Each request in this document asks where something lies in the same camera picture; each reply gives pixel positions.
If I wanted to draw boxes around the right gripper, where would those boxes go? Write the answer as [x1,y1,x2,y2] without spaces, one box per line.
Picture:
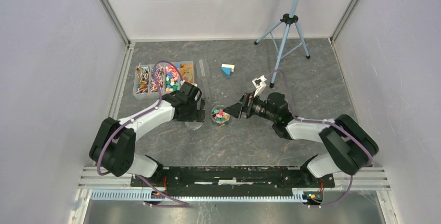
[223,90,277,122]

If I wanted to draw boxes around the clear compartment candy box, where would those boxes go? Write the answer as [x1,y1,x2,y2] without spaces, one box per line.
[133,61,195,100]

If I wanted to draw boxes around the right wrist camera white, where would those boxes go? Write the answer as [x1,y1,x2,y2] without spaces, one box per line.
[252,75,267,97]

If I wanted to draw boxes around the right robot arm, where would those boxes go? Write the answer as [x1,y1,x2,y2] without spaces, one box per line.
[224,93,379,187]

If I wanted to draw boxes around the blue tripod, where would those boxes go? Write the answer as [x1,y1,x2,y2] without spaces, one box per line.
[254,0,310,88]

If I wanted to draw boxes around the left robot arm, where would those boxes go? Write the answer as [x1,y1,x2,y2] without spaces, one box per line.
[89,82,205,186]

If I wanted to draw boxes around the clear plastic scoop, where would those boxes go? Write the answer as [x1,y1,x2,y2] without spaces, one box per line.
[197,59,211,102]

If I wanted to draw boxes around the clear round dish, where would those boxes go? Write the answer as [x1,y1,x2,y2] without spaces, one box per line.
[210,105,230,125]

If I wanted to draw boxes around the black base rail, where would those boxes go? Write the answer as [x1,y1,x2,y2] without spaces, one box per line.
[131,166,335,207]

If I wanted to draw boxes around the blue white block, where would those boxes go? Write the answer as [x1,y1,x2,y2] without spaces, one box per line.
[221,63,235,77]

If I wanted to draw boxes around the round clear lid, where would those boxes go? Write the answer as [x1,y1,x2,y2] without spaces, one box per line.
[185,122,203,130]

